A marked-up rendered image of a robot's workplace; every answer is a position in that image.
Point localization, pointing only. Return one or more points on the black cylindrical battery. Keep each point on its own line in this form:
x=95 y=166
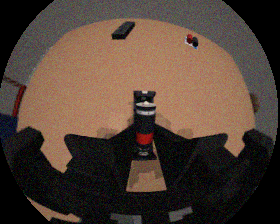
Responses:
x=145 y=119

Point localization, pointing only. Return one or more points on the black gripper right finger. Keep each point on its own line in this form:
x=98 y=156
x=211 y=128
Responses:
x=176 y=153

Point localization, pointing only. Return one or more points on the black flat bar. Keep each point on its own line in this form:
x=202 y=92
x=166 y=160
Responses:
x=123 y=30

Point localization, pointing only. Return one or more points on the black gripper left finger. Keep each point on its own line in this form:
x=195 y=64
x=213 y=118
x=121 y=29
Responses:
x=116 y=151

